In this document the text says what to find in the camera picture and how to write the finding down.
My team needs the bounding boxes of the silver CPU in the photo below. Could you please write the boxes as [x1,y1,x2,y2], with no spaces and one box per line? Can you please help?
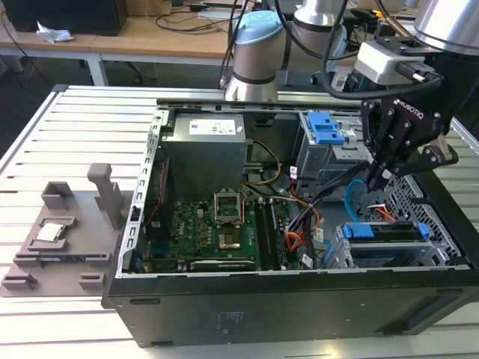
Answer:
[36,221,64,241]

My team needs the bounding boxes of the hard disk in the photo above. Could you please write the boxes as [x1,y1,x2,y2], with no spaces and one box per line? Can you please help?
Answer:
[335,220,430,263]

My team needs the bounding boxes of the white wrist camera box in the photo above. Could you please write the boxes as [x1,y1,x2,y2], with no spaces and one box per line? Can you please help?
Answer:
[353,36,444,86]

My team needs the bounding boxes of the yellow black cable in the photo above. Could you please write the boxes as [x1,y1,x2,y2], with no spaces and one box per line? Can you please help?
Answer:
[241,138,283,186]

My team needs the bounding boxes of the red orange disk wire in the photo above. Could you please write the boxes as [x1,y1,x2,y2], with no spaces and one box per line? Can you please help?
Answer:
[367,203,400,225]

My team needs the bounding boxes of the black graphics card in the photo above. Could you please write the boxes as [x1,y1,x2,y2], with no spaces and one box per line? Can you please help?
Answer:
[188,259,259,273]

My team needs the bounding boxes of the metal socket cover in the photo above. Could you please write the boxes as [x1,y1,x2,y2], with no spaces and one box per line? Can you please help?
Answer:
[213,190,245,229]

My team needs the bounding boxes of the metal disk bay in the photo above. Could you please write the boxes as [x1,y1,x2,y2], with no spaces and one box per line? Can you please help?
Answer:
[324,222,467,269]

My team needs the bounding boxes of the grey parts rack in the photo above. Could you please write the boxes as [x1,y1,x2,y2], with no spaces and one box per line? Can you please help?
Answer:
[0,162,132,298]

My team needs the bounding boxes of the grey power supply unit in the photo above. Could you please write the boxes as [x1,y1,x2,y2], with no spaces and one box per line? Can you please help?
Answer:
[163,113,251,203]

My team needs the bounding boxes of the black RAM slot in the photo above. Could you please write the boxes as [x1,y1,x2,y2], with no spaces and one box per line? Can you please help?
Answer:
[255,199,273,271]

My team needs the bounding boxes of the grey metal drive cage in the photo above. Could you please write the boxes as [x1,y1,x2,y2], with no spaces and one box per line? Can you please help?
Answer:
[294,111,375,181]

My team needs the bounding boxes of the black box on desk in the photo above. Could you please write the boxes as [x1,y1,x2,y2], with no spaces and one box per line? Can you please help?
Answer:
[2,0,129,37]

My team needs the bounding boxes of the black open PC case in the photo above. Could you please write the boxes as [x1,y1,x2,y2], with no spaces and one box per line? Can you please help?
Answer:
[101,97,479,349]

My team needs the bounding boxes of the orange wire bundle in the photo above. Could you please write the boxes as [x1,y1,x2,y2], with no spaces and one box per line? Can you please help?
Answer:
[284,208,323,260]

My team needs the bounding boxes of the black sleeved cable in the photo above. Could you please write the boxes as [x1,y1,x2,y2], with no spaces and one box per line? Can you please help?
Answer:
[308,160,372,210]

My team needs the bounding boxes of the RAM stick on rack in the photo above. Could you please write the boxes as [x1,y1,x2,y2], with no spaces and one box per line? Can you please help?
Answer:
[36,254,106,263]

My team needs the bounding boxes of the blue disk wire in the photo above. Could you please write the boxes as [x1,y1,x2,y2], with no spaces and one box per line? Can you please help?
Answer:
[343,175,379,226]

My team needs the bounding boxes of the RAM stick in slot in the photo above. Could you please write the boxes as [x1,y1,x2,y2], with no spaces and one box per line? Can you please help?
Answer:
[267,199,290,269]

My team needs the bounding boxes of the wooden desk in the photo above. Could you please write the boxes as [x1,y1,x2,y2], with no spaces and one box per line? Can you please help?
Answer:
[0,0,416,87]

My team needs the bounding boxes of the crumpled white paper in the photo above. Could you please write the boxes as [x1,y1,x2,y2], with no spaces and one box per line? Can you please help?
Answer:
[35,21,75,43]

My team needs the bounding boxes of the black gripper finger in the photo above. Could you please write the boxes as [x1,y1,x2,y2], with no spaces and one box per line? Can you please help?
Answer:
[380,143,460,188]
[359,99,391,192]

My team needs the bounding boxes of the blue plastic drive latch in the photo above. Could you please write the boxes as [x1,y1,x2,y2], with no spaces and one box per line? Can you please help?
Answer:
[305,111,347,145]

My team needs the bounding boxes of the CPU socket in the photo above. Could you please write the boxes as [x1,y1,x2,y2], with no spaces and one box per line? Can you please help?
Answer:
[218,230,243,251]

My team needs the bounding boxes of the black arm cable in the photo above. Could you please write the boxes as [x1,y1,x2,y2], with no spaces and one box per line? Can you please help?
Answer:
[274,0,445,101]

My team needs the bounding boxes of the green motherboard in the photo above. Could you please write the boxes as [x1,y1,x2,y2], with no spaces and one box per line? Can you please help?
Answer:
[143,198,302,273]

